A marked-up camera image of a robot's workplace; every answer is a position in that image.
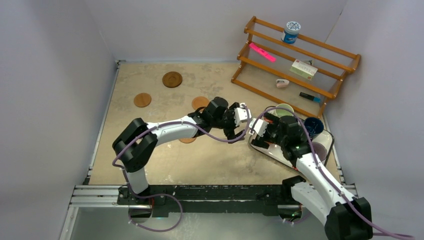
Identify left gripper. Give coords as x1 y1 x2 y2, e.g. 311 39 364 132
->
211 103 246 143

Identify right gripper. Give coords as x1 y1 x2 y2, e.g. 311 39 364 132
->
251 112 287 150

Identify light green mug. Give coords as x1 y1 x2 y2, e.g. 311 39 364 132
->
266 103 294 118

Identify woven rattan coaster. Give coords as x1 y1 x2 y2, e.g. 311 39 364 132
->
179 137 196 144

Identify dark brown wooden coaster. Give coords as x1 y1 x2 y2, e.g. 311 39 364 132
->
162 71 183 88

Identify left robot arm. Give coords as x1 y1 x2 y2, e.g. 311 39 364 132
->
112 96 252 205

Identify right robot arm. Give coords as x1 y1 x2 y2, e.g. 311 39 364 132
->
249 116 373 240

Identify strawberry print tray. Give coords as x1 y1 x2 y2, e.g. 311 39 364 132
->
248 109 335 171

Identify dark grey mug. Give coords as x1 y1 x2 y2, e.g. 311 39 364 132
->
303 117 324 139

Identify pink purple mug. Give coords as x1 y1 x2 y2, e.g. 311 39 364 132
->
312 142 328 164

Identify black blue marker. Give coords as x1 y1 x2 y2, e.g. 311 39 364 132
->
299 92 321 103

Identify wooden tiered shelf rack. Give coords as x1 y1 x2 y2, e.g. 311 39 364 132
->
231 16 361 118

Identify green white box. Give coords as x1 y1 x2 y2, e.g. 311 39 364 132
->
289 59 318 81

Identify pink highlighter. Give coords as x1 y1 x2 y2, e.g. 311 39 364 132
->
249 42 276 63

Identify blue white jar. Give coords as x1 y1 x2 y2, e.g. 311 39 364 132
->
281 21 301 44

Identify black aluminium mounting rail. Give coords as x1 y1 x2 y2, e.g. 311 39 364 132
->
59 184 369 240

